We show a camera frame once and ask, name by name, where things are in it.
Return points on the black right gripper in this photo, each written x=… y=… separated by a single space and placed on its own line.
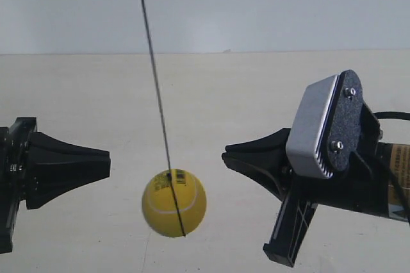
x=264 y=161

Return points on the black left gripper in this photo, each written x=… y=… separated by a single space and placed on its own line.
x=53 y=168

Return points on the yellow tennis ball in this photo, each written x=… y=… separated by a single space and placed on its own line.
x=174 y=203

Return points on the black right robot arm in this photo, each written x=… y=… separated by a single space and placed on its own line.
x=375 y=159

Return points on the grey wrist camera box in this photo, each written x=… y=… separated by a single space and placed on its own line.
x=326 y=128

